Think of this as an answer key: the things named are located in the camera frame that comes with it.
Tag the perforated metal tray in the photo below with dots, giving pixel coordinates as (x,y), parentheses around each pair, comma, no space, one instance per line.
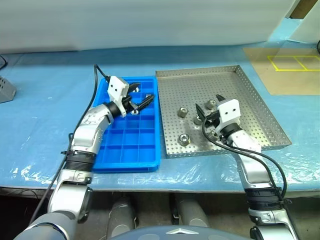
(250,87)

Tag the steel nut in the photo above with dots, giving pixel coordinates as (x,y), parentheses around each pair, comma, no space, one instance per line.
(184,139)
(197,121)
(211,103)
(183,111)

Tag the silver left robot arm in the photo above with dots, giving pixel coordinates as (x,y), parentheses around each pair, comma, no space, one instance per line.
(85,132)

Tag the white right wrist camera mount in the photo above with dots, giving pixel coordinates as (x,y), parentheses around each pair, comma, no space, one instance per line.
(231,111)

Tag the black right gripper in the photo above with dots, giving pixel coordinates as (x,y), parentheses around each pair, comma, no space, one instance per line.
(212,117)

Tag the grey rounded leg cover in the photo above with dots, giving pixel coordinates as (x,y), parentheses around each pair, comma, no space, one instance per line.
(122,215)
(190,212)

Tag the blue-grey curved chest shell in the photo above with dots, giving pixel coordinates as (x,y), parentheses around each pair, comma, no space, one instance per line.
(180,235)

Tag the blue compartment tray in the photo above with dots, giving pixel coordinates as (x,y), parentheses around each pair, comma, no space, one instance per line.
(130,150)

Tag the blue plastic table cover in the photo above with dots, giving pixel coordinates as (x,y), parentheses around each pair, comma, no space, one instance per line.
(50,125)

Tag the grey perforated device housing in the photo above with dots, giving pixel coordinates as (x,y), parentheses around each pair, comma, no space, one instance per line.
(6,90)

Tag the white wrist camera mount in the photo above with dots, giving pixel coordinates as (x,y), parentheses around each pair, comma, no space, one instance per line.
(116,87)
(231,111)

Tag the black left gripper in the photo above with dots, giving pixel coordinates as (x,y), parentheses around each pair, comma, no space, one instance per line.
(127,103)

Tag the brown cardboard sheet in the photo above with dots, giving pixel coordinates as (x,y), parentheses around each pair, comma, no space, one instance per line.
(287,82)

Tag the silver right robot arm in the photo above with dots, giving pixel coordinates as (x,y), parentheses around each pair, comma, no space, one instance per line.
(255,172)

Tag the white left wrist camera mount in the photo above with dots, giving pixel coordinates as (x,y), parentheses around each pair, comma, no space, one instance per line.
(116,87)

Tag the white foam board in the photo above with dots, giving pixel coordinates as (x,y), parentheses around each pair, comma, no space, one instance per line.
(307,30)

